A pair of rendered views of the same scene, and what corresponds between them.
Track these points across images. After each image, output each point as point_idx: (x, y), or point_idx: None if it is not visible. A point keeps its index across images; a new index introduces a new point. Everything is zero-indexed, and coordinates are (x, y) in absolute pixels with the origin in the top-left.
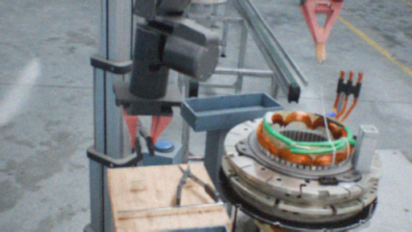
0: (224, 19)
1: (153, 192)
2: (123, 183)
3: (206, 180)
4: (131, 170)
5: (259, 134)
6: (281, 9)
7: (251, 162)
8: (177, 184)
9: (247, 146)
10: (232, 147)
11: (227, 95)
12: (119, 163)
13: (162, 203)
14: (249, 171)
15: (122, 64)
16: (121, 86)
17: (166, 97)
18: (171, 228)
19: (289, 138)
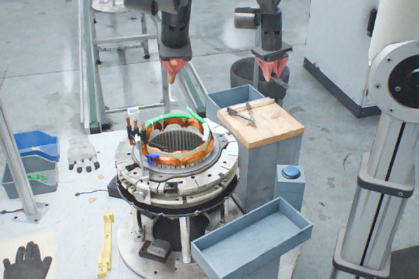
0: None
1: (266, 117)
2: (287, 120)
3: (239, 130)
4: (289, 128)
5: (211, 130)
6: None
7: (213, 130)
8: (256, 125)
9: (218, 139)
10: (230, 139)
11: (266, 250)
12: (342, 227)
13: (257, 112)
14: (213, 124)
15: (366, 155)
16: (285, 45)
17: (260, 47)
18: (245, 103)
19: (190, 109)
